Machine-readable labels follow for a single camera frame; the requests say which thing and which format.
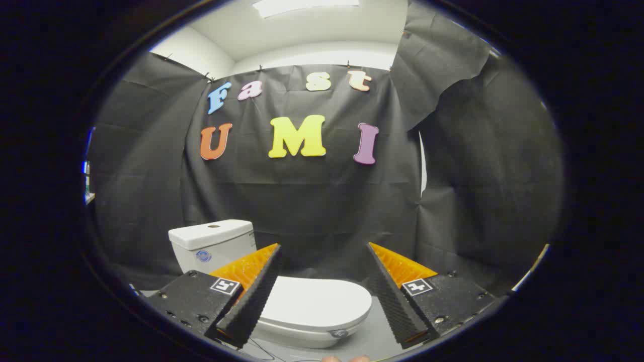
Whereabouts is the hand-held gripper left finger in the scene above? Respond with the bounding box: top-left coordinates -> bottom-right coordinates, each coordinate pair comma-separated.
145,243 -> 282,349

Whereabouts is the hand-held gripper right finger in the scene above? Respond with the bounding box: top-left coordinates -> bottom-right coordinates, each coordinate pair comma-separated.
366,242 -> 498,349

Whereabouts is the white toilet tank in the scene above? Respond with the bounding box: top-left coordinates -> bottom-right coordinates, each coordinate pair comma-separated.
168,219 -> 258,275

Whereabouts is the black backdrop cloth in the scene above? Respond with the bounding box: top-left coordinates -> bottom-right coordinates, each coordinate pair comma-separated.
88,0 -> 564,298

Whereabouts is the thin black cable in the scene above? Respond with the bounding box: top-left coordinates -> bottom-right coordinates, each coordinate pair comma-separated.
221,337 -> 323,362

